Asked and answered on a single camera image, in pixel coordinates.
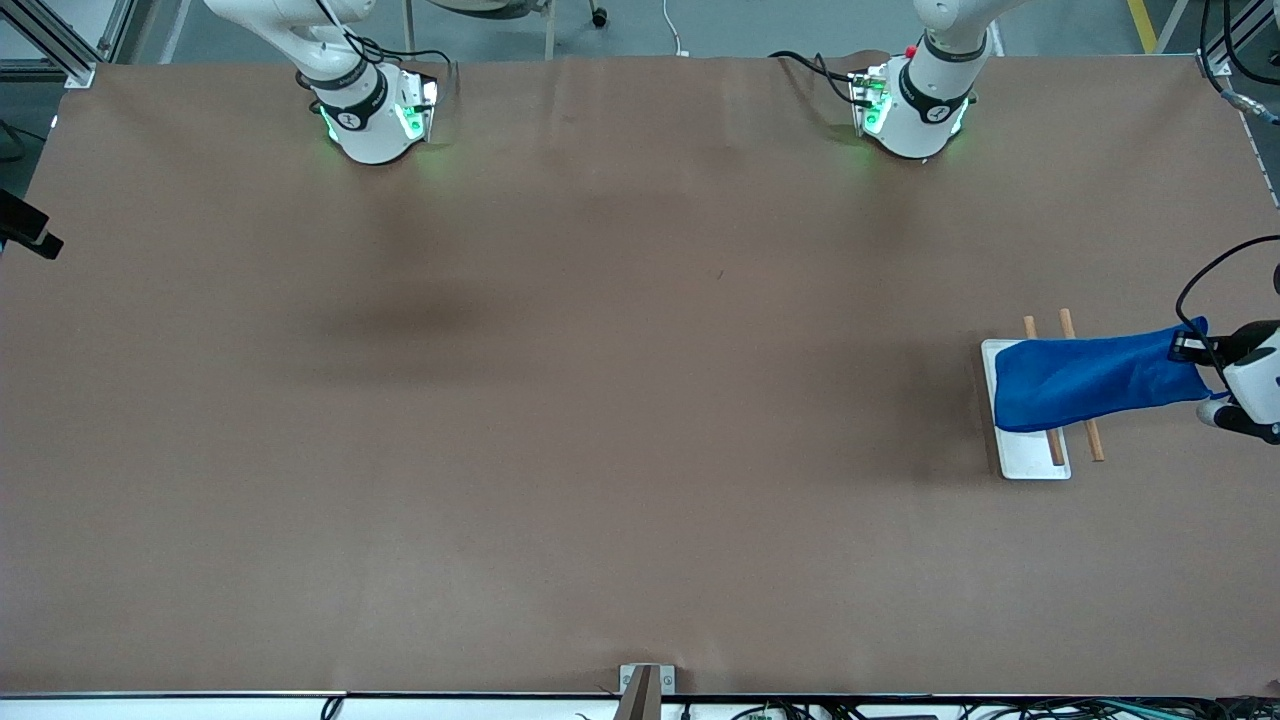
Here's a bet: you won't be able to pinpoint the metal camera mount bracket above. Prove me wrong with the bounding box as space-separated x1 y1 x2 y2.
618 664 677 720

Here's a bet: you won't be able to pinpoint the aluminium frame profile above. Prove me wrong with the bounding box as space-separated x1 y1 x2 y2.
0 0 133 89
1195 0 1280 79

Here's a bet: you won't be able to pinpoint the green lit base connector box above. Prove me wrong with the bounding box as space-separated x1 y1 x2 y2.
848 66 893 137
398 72 443 143

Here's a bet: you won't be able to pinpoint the brown table cover sheet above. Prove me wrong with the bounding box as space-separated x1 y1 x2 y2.
0 52 1280 698

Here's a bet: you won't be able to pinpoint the white towel rack wooden bars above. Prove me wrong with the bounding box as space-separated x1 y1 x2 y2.
980 308 1107 481

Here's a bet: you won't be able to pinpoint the blue microfibre towel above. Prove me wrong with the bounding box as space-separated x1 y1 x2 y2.
993 317 1227 434

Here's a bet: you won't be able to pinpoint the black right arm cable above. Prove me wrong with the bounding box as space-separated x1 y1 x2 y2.
308 0 453 76

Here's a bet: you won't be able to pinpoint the black base power cable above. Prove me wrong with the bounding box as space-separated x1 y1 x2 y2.
768 50 867 107

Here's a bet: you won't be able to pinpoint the grey chair with casters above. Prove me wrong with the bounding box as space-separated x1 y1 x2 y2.
400 0 611 61

